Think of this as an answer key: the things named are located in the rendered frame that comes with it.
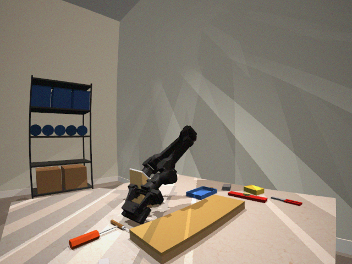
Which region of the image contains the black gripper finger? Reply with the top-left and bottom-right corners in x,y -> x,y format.
138,192 -> 157,210
125,187 -> 137,202

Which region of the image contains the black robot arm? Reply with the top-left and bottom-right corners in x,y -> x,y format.
142,126 -> 197,187

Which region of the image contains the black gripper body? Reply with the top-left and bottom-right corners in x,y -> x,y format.
128,178 -> 164,204

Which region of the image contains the brown-handled awl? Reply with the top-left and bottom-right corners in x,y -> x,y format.
110,220 -> 127,230

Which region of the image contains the blue tray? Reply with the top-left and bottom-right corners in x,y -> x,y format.
186,186 -> 217,200

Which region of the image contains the wooden floor panel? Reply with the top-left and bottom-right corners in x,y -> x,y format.
129,194 -> 245,264

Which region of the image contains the red long bar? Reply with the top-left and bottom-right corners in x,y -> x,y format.
228,191 -> 268,203

